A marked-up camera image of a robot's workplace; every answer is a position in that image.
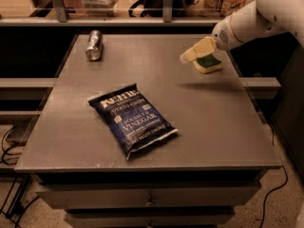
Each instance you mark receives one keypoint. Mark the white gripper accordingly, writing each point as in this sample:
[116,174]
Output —
[222,34]

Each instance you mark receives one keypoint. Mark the green and yellow sponge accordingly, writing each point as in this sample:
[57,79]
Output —
[207,64]

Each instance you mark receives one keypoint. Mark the blue kettle chip bag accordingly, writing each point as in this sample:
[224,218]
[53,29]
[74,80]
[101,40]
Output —
[133,120]

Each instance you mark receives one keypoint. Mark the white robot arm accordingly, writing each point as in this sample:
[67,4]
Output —
[258,19]

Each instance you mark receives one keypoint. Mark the black bag on shelf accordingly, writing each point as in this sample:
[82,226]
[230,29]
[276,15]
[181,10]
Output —
[156,8]

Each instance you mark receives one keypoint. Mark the silver soda can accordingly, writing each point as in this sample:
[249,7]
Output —
[94,46]

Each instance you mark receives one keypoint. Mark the grey drawer cabinet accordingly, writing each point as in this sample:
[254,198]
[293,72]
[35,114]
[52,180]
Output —
[197,177]

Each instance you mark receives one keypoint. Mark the metal drawer knob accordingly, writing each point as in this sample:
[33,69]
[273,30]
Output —
[149,202]

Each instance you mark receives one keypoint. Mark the grey metal shelf rail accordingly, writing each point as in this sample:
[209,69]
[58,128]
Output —
[55,13]

